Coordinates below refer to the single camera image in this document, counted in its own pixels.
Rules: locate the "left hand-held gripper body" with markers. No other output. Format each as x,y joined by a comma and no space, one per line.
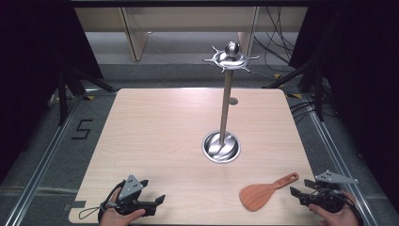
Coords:
130,188

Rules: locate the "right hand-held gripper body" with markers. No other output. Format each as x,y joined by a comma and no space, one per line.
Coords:
332,201

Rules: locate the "wooden rice paddle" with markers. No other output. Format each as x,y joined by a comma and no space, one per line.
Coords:
256,196

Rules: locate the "metal utensil rack with hooks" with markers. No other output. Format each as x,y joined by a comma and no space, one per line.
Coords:
221,147

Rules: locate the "person's right hand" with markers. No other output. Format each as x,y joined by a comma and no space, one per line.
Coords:
340,219

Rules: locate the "person's left hand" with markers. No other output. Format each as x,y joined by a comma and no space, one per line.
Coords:
114,218

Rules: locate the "black metal stand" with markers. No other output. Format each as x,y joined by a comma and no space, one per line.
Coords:
318,94
62,97

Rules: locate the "dark curtain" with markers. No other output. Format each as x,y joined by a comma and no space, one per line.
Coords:
31,78
367,94

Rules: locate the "grey round table grommet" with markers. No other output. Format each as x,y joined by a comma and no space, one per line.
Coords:
233,101

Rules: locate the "light wooden furniture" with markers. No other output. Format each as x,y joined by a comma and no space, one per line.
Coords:
138,37

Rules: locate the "aluminium floor rail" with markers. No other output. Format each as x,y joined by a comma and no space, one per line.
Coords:
337,160
34,179

